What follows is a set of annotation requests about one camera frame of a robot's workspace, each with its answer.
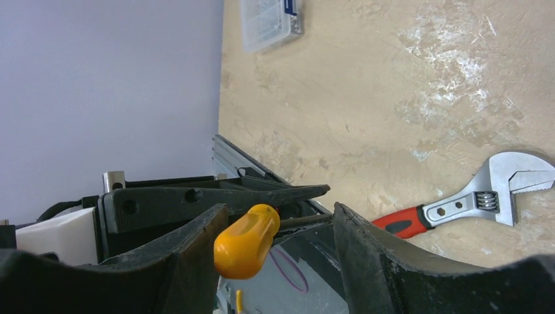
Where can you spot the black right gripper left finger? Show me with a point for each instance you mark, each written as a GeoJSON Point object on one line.
{"type": "Point", "coordinates": [174, 273]}

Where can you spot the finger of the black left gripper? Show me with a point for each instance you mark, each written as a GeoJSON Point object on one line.
{"type": "Point", "coordinates": [131, 217]}

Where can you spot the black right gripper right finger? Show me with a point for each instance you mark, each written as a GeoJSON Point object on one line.
{"type": "Point", "coordinates": [382, 273]}

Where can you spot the yellow handled screwdriver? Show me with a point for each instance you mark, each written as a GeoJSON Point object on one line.
{"type": "Point", "coordinates": [239, 252]}

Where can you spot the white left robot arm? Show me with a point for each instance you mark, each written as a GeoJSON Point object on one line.
{"type": "Point", "coordinates": [73, 237]}

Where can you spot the clear plastic screw box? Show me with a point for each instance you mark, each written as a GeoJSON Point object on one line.
{"type": "Point", "coordinates": [269, 23]}

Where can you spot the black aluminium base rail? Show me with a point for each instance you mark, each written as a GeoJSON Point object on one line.
{"type": "Point", "coordinates": [233, 162]}

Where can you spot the red handled adjustable wrench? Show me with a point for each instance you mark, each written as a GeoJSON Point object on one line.
{"type": "Point", "coordinates": [489, 195]}

